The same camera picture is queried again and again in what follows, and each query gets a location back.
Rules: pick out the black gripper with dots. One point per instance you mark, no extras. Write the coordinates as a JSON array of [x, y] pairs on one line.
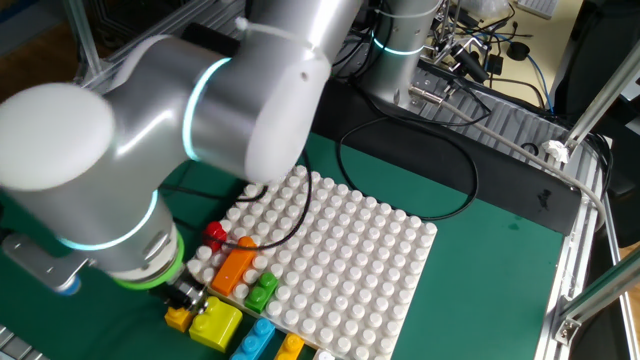
[[172, 294]]

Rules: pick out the orange-yellow two-stud block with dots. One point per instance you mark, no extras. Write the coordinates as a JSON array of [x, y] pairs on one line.
[[177, 319]]

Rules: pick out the lime yellow sloped block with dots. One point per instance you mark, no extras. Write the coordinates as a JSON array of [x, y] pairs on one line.
[[216, 325]]

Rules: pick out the orange curved block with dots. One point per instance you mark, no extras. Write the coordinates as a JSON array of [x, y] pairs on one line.
[[234, 266]]

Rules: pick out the small red block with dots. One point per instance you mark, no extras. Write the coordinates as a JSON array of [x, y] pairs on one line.
[[215, 235]]

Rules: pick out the green two-stud block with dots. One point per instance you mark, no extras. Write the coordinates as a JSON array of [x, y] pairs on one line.
[[261, 293]]

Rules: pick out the blue three-stud block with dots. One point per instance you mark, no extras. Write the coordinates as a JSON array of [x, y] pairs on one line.
[[252, 340]]

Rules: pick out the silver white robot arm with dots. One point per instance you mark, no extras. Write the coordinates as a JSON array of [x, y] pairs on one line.
[[150, 115]]

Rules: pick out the orange-yellow four-stud block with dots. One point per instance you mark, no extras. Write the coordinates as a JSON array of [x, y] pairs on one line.
[[290, 347]]

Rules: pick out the white four-stud block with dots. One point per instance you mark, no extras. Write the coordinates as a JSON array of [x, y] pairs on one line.
[[325, 355]]

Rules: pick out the white studded baseplate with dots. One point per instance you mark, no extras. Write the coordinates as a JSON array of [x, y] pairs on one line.
[[340, 270]]

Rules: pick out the green table mat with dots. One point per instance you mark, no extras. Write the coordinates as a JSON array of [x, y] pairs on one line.
[[475, 280]]

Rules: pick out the black base mat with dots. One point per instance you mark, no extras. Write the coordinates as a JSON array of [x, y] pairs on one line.
[[500, 185]]

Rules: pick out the aluminium slotted table deck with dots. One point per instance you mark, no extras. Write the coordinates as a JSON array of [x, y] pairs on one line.
[[575, 250]]

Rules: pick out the white crumpled tape wad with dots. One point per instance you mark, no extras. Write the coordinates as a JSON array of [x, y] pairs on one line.
[[555, 151]]

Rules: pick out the black round puck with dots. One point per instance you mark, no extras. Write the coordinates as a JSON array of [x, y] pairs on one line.
[[518, 51]]

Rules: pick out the black office chair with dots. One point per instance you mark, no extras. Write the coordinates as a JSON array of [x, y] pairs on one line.
[[590, 60]]

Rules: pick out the aluminium frame post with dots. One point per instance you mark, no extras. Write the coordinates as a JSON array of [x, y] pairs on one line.
[[600, 295], [605, 90], [82, 35]]

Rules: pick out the black cylindrical camera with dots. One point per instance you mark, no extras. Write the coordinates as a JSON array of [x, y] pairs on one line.
[[467, 62]]

